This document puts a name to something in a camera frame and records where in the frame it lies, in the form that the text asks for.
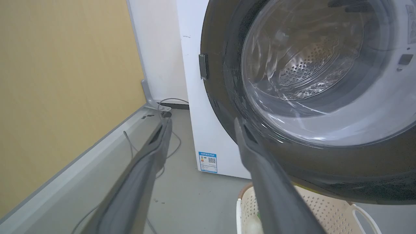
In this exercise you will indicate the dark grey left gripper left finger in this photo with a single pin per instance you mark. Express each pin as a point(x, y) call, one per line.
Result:
point(136, 182)

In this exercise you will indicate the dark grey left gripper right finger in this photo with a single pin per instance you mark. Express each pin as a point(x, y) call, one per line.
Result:
point(273, 182)

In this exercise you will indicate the round dark washing machine door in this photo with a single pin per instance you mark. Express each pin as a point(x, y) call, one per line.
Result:
point(224, 107)

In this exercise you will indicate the white washing machine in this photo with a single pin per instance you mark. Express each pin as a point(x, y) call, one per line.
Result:
point(203, 130)

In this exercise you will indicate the cream perforated laundry basket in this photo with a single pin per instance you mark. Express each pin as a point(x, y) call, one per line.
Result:
point(325, 208)

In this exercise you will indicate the blue energy label sticker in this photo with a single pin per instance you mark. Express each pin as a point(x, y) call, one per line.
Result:
point(208, 162)

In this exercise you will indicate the grey metal baseboard rail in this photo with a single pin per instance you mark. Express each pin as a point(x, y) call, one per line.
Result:
point(81, 162)

